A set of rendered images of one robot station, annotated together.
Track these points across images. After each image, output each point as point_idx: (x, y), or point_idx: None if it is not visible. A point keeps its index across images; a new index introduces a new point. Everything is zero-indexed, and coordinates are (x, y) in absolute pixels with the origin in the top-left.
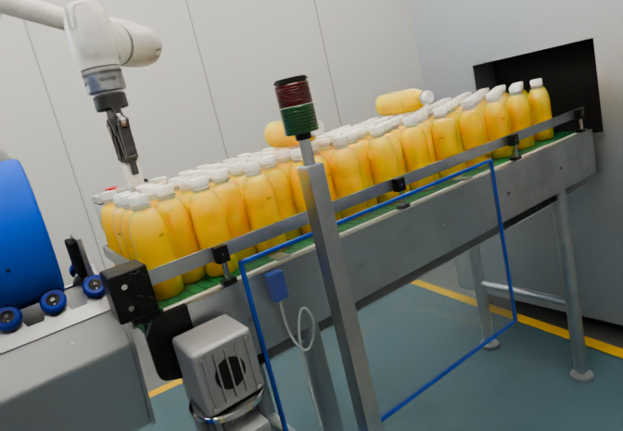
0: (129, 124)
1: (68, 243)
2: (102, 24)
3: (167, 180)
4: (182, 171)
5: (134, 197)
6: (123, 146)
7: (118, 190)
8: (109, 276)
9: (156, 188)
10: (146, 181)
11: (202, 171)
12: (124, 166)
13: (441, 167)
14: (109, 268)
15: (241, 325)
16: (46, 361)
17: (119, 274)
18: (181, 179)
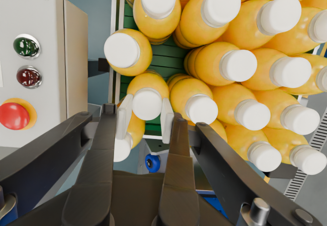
0: (276, 191)
1: (210, 197)
2: None
3: (58, 3)
4: None
5: (321, 169)
6: (202, 167)
7: (41, 109)
8: (294, 177)
9: (306, 134)
10: (35, 46)
11: (273, 15)
12: (125, 130)
13: None
14: (272, 171)
15: (303, 100)
16: None
17: (296, 171)
18: (297, 83)
